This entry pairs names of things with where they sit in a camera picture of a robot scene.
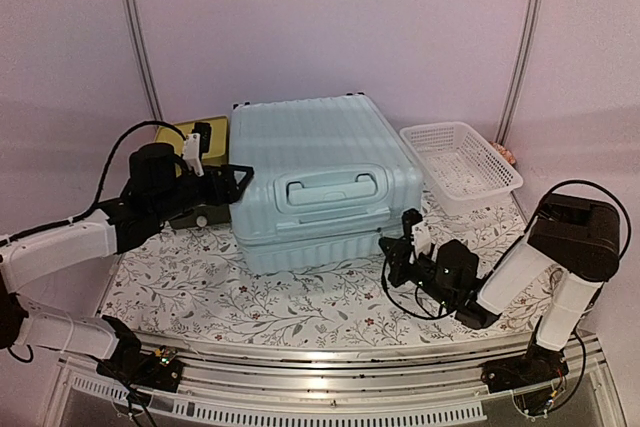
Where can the aluminium front rail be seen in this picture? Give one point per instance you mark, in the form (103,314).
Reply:
(242,385)

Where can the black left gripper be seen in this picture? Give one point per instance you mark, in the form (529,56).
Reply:
(232,194)

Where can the light blue hard-shell suitcase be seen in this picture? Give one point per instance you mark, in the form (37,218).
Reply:
(331,176)

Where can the yellow white drawer organizer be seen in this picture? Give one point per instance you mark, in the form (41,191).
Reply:
(213,136)

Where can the white plastic mesh basket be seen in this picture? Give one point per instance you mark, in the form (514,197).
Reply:
(459,164)

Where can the left wall aluminium post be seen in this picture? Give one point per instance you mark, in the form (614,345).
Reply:
(141,57)

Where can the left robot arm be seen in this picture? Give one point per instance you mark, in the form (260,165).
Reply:
(162,185)

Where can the floral white tablecloth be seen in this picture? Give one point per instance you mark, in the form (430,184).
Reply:
(194,284)

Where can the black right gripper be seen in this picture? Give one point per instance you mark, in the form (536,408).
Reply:
(394,250)

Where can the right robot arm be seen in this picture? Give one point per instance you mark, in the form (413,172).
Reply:
(580,242)

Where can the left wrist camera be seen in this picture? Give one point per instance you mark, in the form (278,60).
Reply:
(196,145)

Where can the right wall aluminium post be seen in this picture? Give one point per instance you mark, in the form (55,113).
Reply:
(519,70)

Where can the wall aluminium post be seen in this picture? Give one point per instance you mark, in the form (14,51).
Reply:
(519,70)
(141,57)

